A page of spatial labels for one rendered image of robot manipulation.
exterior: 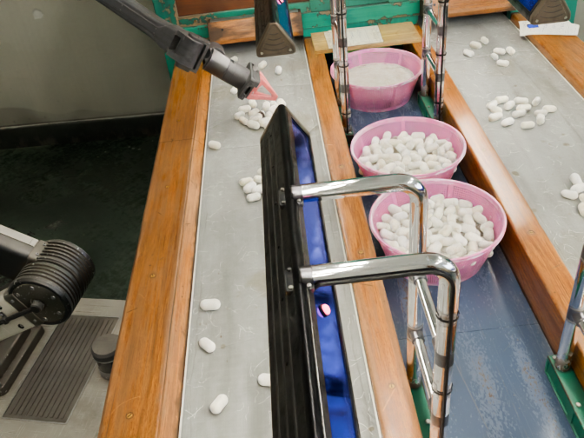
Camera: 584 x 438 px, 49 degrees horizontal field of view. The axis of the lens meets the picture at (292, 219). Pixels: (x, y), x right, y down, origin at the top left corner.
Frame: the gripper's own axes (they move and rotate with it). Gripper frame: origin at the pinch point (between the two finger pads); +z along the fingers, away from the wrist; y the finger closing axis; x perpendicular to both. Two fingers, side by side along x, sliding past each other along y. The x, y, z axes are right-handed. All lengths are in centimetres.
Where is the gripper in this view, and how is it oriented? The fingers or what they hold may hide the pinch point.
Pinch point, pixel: (274, 96)
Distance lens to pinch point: 167.2
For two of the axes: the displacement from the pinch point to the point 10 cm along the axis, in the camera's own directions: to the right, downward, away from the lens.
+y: -0.9, -6.1, 7.9
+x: -5.6, 6.9, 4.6
